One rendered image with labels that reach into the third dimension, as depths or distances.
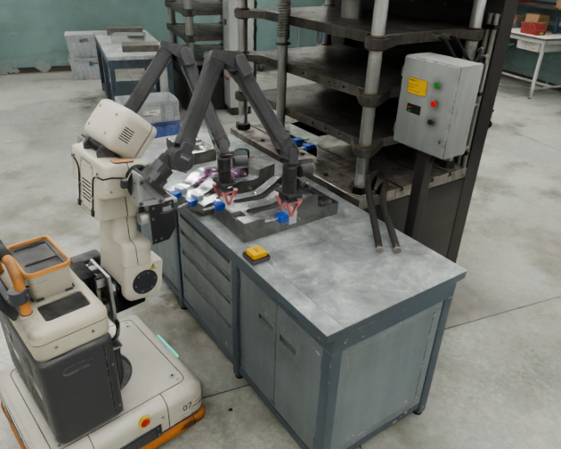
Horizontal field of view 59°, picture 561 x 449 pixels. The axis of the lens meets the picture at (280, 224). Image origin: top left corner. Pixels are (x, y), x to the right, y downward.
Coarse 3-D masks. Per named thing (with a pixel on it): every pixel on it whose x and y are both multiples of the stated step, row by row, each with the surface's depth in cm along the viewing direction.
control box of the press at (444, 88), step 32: (416, 64) 218; (448, 64) 207; (480, 64) 208; (416, 96) 223; (448, 96) 209; (416, 128) 228; (448, 128) 214; (416, 160) 239; (416, 192) 244; (416, 224) 252
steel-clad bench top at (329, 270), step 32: (320, 224) 221; (352, 224) 222; (384, 224) 223; (288, 256) 198; (320, 256) 199; (352, 256) 200; (384, 256) 200; (416, 256) 201; (288, 288) 179; (320, 288) 180; (352, 288) 181; (384, 288) 181; (416, 288) 182; (320, 320) 165; (352, 320) 165
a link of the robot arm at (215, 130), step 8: (184, 48) 197; (184, 56) 197; (192, 56) 198; (184, 64) 199; (192, 64) 199; (184, 72) 201; (192, 72) 200; (192, 80) 201; (192, 88) 201; (208, 104) 202; (208, 112) 202; (208, 120) 203; (216, 120) 203; (208, 128) 204; (216, 128) 203; (216, 136) 203; (224, 136) 204; (216, 144) 203
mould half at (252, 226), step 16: (272, 176) 234; (256, 192) 229; (272, 192) 225; (304, 192) 219; (320, 192) 237; (224, 208) 213; (240, 208) 213; (272, 208) 215; (304, 208) 218; (320, 208) 223; (336, 208) 229; (224, 224) 217; (240, 224) 204; (256, 224) 206; (272, 224) 211; (288, 224) 216
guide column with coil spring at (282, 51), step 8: (280, 0) 268; (288, 0) 268; (280, 24) 274; (280, 32) 276; (280, 40) 278; (288, 40) 280; (280, 48) 280; (280, 56) 282; (280, 64) 284; (280, 72) 286; (280, 80) 288; (280, 88) 290; (280, 96) 293; (280, 104) 295; (280, 112) 297; (280, 120) 300
